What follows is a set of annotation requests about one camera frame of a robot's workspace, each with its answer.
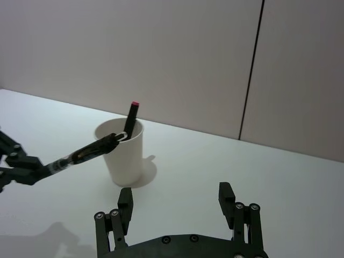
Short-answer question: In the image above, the black marker with red cap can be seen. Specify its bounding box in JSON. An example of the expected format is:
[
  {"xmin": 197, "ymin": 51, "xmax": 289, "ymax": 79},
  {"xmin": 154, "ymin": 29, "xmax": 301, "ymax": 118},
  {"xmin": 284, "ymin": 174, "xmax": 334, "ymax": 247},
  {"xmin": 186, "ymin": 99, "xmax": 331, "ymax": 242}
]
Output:
[{"xmin": 124, "ymin": 101, "xmax": 140, "ymax": 141}]

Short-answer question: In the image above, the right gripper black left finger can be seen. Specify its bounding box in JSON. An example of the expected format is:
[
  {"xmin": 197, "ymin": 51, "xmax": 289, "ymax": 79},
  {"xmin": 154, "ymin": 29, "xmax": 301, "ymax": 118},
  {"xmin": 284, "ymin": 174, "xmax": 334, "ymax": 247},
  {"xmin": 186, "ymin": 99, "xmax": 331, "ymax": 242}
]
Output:
[{"xmin": 94, "ymin": 188, "xmax": 134, "ymax": 254}]

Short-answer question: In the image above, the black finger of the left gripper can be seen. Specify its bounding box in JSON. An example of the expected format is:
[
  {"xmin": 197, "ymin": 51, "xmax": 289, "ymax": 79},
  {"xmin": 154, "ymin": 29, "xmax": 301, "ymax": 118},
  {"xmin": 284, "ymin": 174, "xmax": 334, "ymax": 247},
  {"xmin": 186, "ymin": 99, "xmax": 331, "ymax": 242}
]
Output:
[
  {"xmin": 0, "ymin": 167, "xmax": 52, "ymax": 194},
  {"xmin": 0, "ymin": 128, "xmax": 45, "ymax": 171}
]

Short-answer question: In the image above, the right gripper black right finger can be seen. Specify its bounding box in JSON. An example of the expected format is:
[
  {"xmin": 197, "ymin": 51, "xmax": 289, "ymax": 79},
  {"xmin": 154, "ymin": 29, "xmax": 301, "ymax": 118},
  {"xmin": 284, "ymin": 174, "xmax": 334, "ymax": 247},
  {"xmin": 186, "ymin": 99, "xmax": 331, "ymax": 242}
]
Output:
[{"xmin": 218, "ymin": 182, "xmax": 267, "ymax": 254}]

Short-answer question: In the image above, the white paper cup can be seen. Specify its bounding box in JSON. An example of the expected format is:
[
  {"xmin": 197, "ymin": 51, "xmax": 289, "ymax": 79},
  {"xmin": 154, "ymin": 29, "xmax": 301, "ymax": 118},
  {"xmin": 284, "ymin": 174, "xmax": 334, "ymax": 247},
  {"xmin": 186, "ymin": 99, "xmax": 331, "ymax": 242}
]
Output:
[{"xmin": 94, "ymin": 118, "xmax": 145, "ymax": 187}]

